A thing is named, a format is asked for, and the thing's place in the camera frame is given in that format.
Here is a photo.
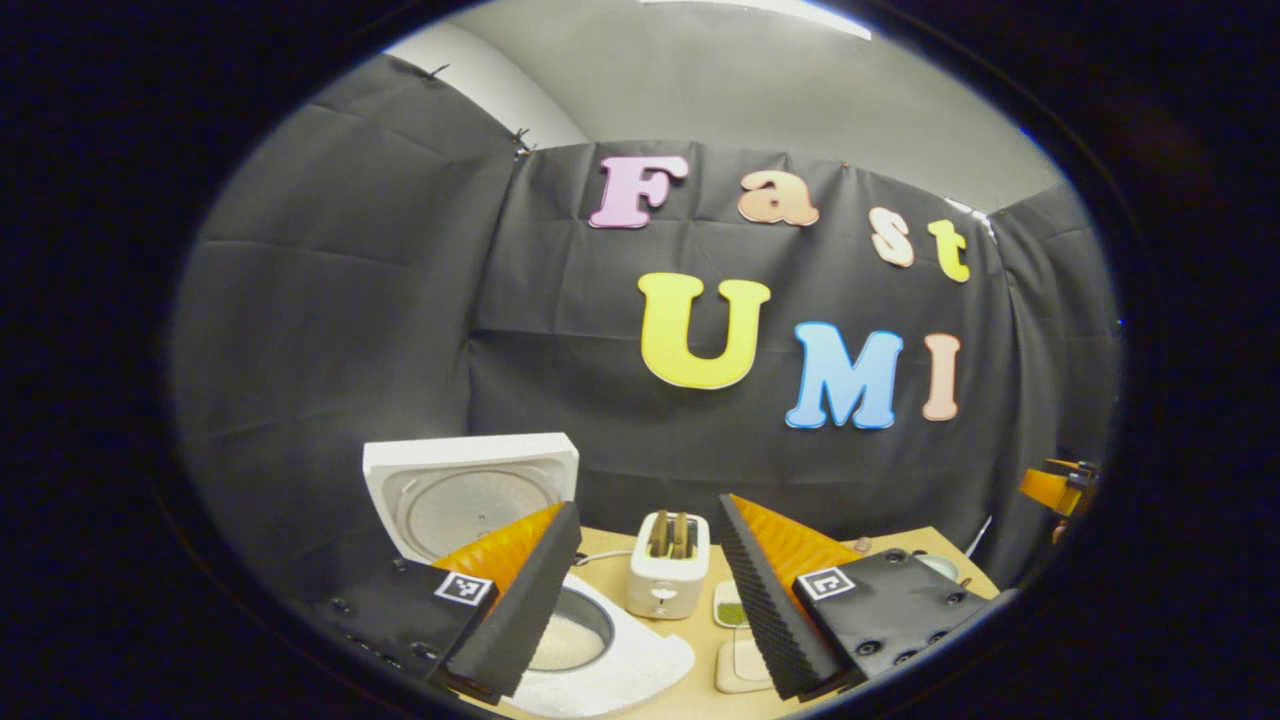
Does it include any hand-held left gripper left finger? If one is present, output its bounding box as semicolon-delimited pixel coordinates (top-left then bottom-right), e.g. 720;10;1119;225
312;500;582;701

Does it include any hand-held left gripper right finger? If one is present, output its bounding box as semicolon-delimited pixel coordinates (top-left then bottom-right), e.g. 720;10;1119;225
716;492;1003;701

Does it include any clear tray of rice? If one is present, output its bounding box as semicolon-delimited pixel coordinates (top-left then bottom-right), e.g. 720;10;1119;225
714;628;774;695

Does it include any white rice cooker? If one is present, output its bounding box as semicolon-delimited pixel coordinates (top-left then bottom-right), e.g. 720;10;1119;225
362;432;697;719

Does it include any white divided grain dish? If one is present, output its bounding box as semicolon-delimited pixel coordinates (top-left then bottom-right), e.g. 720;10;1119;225
712;580;750;630

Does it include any white toaster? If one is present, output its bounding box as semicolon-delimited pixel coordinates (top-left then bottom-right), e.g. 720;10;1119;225
626;510;712;621

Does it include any black backdrop cloth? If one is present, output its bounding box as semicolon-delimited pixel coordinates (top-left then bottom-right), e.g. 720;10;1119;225
172;52;1121;601

